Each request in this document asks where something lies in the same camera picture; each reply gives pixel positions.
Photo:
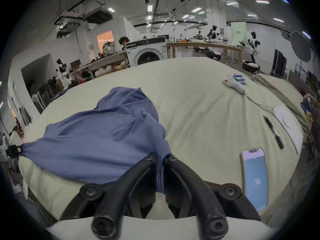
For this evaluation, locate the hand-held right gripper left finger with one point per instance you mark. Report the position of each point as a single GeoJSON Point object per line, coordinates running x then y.
{"type": "Point", "coordinates": [117, 196]}

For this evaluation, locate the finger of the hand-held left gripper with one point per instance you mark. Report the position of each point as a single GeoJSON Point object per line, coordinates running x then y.
{"type": "Point", "coordinates": [15, 151]}

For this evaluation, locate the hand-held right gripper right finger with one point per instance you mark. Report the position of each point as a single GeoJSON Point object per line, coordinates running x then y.
{"type": "Point", "coordinates": [200, 196]}

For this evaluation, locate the blue shirt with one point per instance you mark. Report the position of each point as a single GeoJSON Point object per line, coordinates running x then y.
{"type": "Point", "coordinates": [105, 139]}

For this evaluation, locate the smartphone with pale case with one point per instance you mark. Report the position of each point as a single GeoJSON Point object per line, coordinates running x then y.
{"type": "Point", "coordinates": [255, 176]}

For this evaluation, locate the bed with pale green sheet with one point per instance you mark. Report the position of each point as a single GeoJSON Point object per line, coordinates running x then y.
{"type": "Point", "coordinates": [200, 109]}

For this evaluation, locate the white and black humanoid robot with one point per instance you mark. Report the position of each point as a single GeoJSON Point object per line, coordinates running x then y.
{"type": "Point", "coordinates": [62, 71]}
{"type": "Point", "coordinates": [254, 46]}

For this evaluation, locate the black pen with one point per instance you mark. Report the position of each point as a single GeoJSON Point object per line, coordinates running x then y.
{"type": "Point", "coordinates": [273, 132]}

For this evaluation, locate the white paper sheet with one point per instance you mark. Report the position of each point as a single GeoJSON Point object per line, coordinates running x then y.
{"type": "Point", "coordinates": [288, 125]}

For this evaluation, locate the cluttered work table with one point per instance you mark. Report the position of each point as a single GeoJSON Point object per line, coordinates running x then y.
{"type": "Point", "coordinates": [107, 61]}

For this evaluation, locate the bed with beige sheet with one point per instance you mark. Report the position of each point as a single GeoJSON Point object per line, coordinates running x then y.
{"type": "Point", "coordinates": [282, 89]}

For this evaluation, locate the white washing machine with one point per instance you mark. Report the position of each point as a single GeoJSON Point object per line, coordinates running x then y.
{"type": "Point", "coordinates": [147, 51]}

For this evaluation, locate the long wooden table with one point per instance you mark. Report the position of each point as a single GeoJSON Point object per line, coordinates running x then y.
{"type": "Point", "coordinates": [207, 46]}

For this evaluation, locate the pale green banner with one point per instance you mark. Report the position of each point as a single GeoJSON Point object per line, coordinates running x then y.
{"type": "Point", "coordinates": [238, 32]}

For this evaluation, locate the grey photo umbrella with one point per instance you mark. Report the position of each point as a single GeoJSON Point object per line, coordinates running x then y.
{"type": "Point", "coordinates": [301, 45]}

